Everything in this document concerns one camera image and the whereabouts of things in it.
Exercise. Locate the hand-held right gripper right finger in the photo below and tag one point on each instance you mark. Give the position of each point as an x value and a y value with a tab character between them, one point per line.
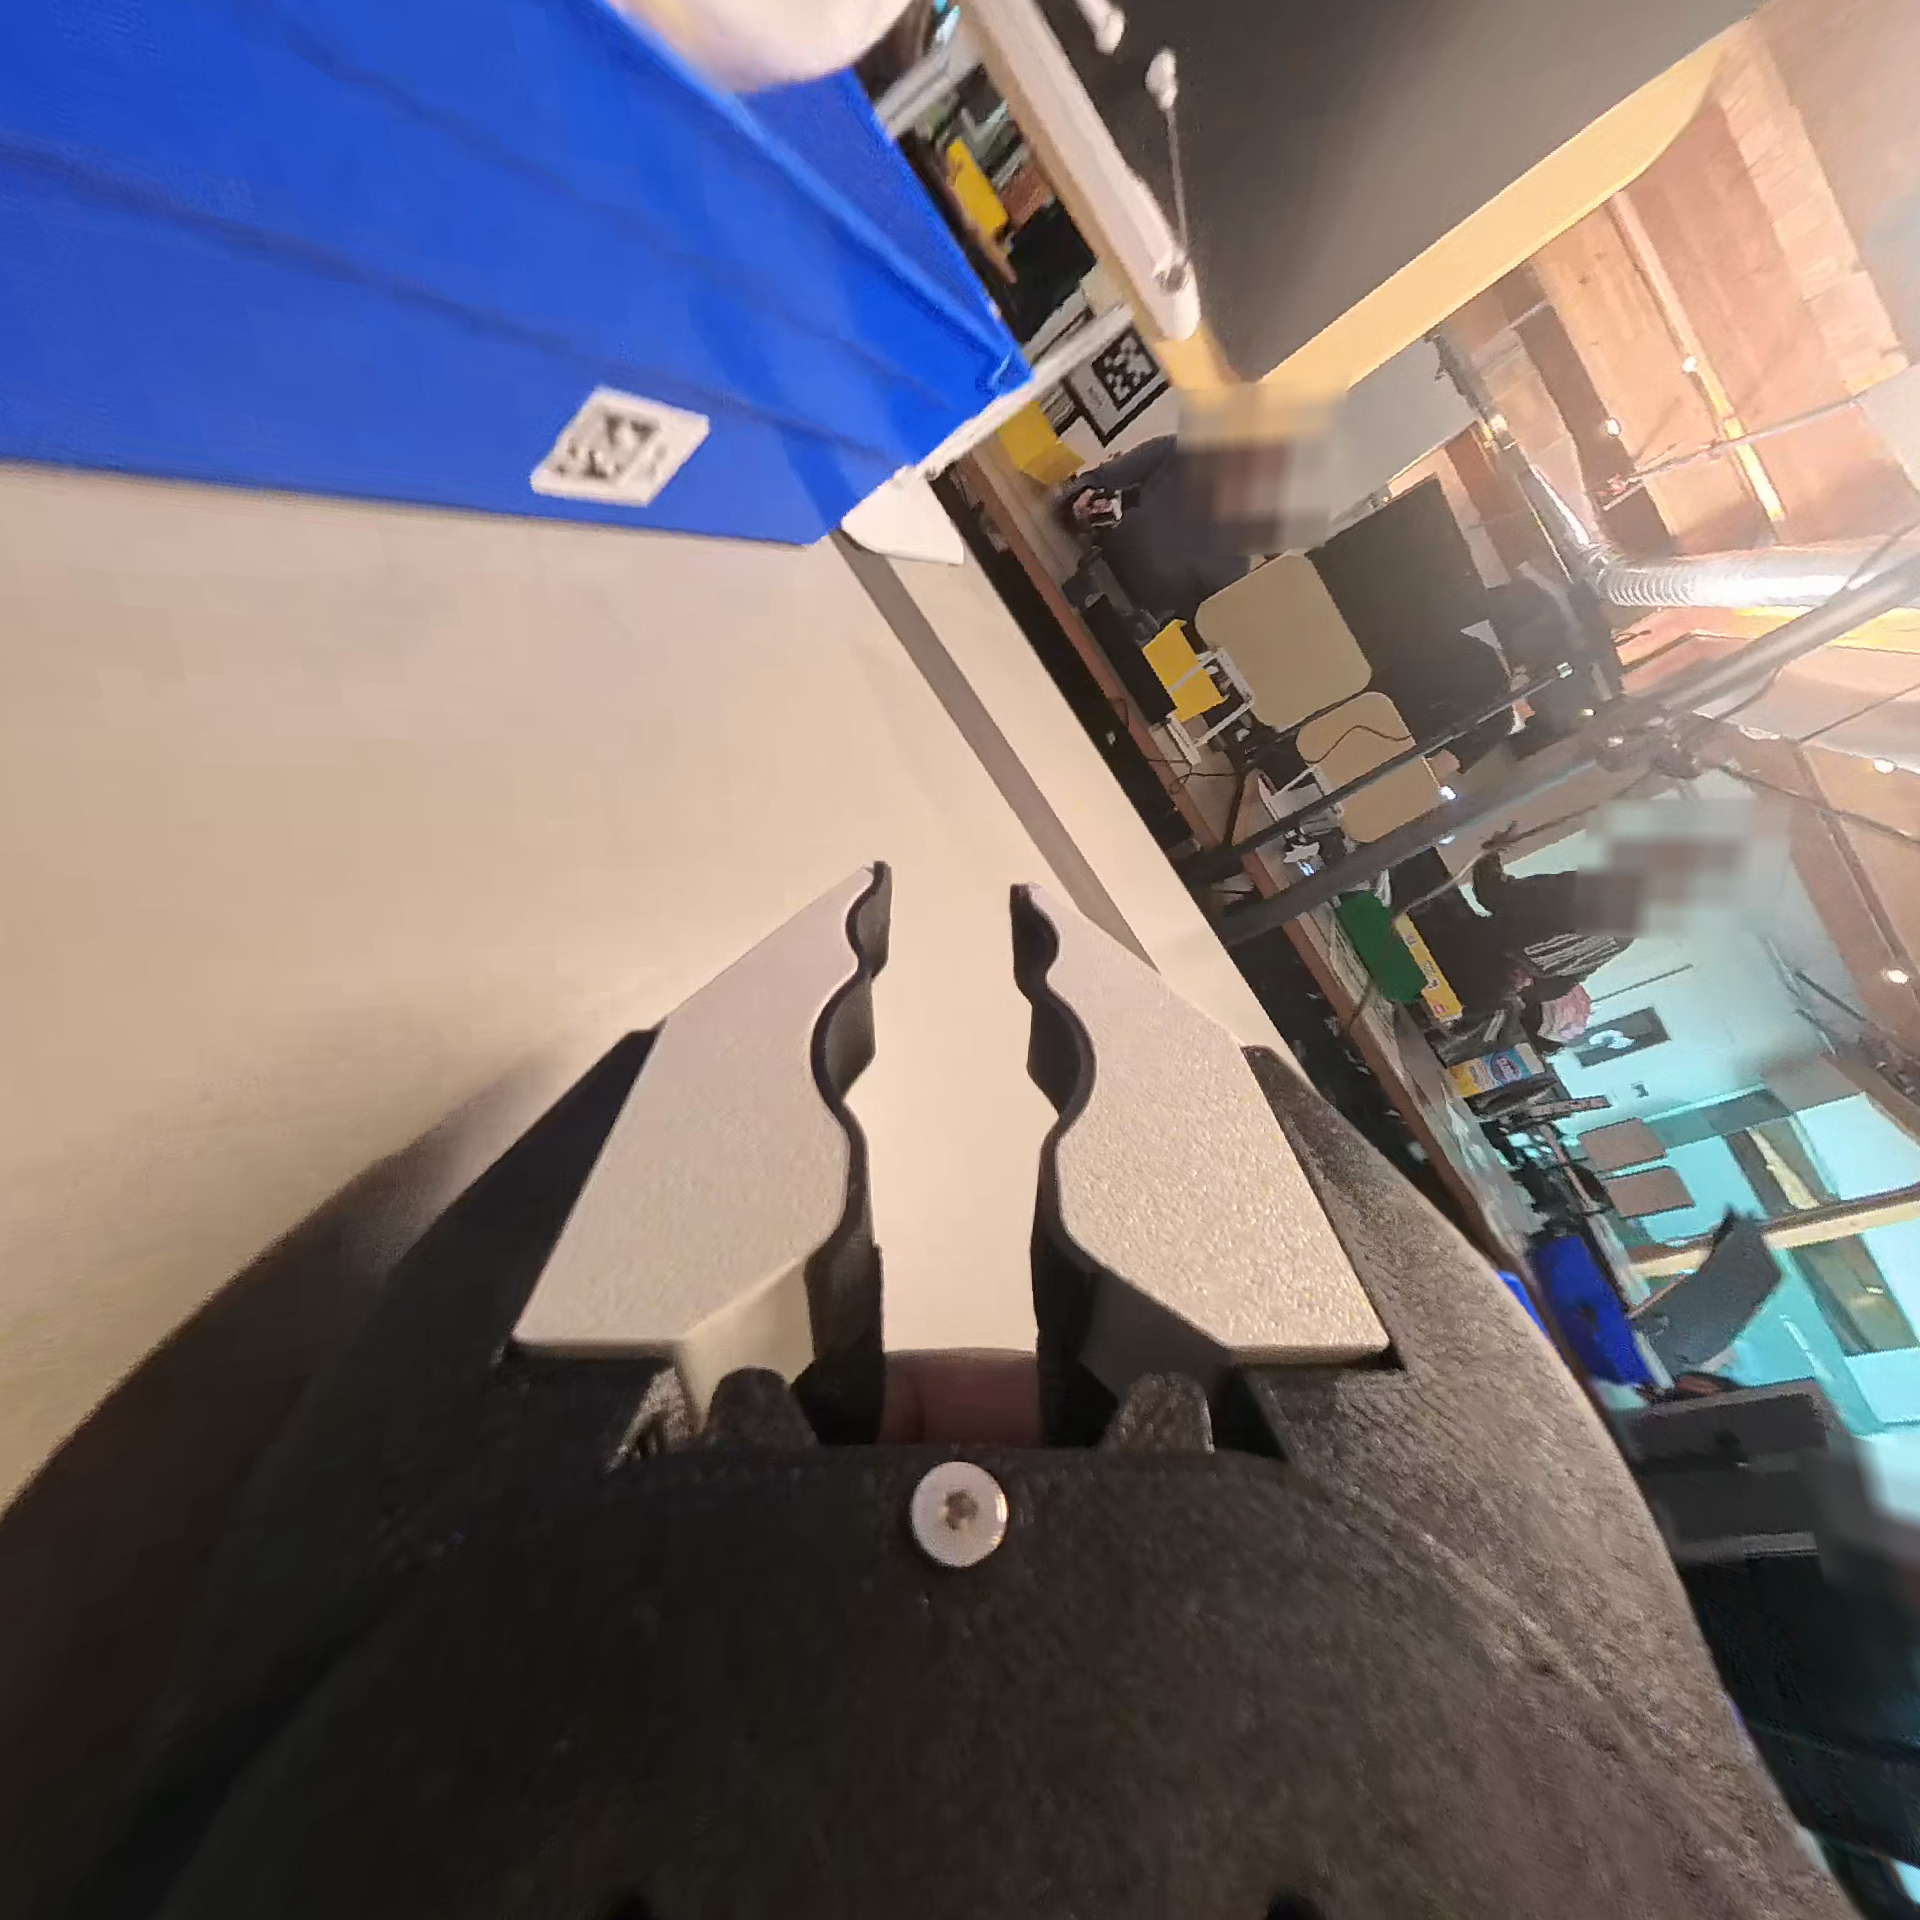
1201	1201

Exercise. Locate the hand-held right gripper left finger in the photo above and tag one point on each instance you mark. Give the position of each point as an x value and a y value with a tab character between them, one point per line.
704	1185

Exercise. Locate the blue plastic bin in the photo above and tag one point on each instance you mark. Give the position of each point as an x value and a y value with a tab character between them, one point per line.
300	270

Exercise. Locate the person's right hand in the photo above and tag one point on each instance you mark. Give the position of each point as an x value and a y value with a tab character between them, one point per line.
960	1401

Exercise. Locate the green box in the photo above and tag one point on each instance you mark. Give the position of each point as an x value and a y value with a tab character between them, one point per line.
1382	945

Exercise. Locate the beige chair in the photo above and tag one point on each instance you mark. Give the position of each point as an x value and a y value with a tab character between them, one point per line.
1372	763
1284	639

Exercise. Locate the black monitor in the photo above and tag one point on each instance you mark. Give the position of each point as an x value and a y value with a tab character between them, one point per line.
1412	585

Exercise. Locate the fiducial marker sign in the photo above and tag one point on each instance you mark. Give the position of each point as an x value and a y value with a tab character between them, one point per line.
1126	382

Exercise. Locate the white plastic bottle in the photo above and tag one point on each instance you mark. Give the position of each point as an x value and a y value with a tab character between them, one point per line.
780	30

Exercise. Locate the white board rail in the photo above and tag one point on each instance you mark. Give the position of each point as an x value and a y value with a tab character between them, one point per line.
1096	164

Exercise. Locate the black board with wooden frame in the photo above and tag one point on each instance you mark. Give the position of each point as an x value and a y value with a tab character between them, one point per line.
1350	148

